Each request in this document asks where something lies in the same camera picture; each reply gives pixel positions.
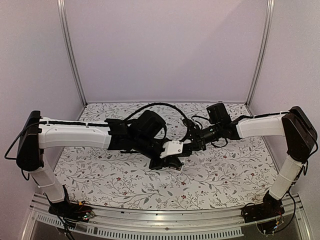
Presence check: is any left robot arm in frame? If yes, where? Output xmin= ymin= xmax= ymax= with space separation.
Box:
xmin=4 ymin=102 xmax=187 ymax=217

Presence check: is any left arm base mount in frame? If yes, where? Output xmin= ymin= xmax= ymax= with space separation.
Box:
xmin=47 ymin=185 xmax=95 ymax=223

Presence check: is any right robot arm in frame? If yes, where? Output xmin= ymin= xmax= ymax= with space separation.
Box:
xmin=174 ymin=136 xmax=287 ymax=209

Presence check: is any white air conditioner remote control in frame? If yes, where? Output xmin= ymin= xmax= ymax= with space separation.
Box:
xmin=169 ymin=156 xmax=187 ymax=172

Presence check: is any left aluminium corner post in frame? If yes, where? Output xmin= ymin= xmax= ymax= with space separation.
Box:
xmin=56 ymin=0 xmax=88 ymax=107

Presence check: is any front aluminium rail frame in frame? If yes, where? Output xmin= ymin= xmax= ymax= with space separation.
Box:
xmin=20 ymin=192 xmax=313 ymax=240

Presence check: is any floral patterned table cloth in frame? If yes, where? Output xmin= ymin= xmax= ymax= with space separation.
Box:
xmin=48 ymin=101 xmax=281 ymax=210

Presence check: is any aluminium corner post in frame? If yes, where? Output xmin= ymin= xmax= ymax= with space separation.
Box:
xmin=245 ymin=0 xmax=275 ymax=107
xmin=56 ymin=0 xmax=88 ymax=107

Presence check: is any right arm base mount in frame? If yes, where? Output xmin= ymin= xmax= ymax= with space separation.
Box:
xmin=241 ymin=191 xmax=285 ymax=235

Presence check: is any right aluminium corner post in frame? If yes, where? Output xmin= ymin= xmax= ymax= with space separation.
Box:
xmin=245 ymin=0 xmax=275 ymax=107

